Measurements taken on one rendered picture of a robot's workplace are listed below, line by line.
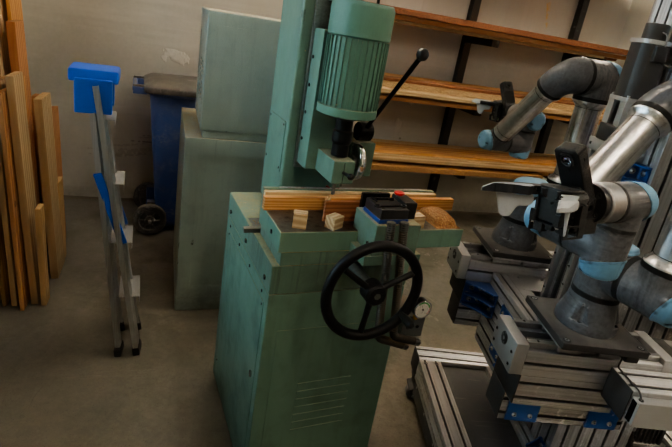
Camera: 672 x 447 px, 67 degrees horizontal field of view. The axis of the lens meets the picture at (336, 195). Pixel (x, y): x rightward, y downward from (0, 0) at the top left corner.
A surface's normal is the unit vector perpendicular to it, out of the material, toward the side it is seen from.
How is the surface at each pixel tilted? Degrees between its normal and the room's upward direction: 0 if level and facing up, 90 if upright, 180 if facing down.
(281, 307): 90
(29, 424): 0
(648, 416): 90
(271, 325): 90
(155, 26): 90
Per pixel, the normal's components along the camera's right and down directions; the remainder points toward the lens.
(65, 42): 0.29, 0.36
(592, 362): 0.04, 0.33
